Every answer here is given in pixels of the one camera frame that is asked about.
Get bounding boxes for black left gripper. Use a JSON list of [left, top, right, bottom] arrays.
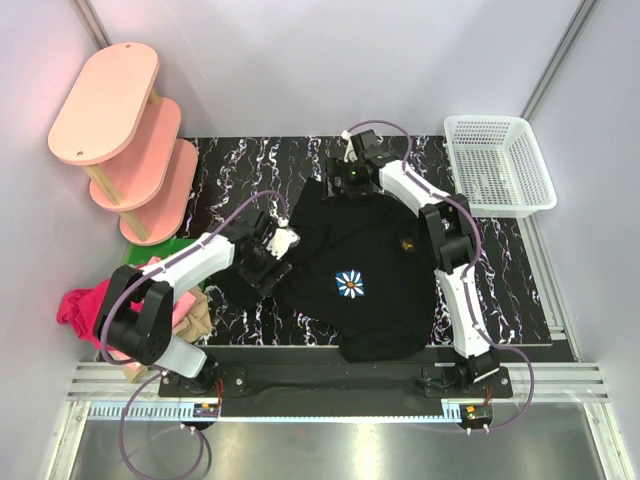
[[236, 239, 292, 296]]

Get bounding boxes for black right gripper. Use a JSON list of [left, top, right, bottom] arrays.
[[323, 158, 374, 200]]

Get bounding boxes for black t shirt flower print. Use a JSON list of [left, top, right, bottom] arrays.
[[207, 178, 437, 364]]

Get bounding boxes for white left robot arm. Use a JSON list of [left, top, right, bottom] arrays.
[[94, 228, 300, 396]]

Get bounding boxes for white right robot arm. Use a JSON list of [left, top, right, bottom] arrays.
[[325, 158, 499, 397]]

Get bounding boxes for beige t shirt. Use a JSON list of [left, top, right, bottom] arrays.
[[172, 287, 212, 344]]

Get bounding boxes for light pink t shirt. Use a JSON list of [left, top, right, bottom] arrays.
[[108, 256, 196, 370]]

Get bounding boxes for green plastic folder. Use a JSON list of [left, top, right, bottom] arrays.
[[122, 238, 195, 266]]

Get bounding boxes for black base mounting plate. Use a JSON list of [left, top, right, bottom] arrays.
[[159, 346, 513, 420]]

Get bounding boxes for white plastic basket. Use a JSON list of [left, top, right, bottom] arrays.
[[444, 114, 557, 219]]

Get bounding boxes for pink three-tier shelf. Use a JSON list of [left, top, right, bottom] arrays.
[[48, 42, 198, 246]]

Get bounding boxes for magenta red t shirt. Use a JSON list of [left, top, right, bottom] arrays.
[[56, 279, 109, 350]]

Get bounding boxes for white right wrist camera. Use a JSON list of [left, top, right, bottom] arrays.
[[341, 130, 358, 163]]

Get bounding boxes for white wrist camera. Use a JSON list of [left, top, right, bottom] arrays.
[[266, 217, 300, 260], [341, 130, 358, 163]]

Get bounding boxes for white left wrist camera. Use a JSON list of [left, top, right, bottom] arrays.
[[266, 217, 300, 260]]

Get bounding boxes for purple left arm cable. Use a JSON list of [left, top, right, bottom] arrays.
[[98, 189, 291, 475]]

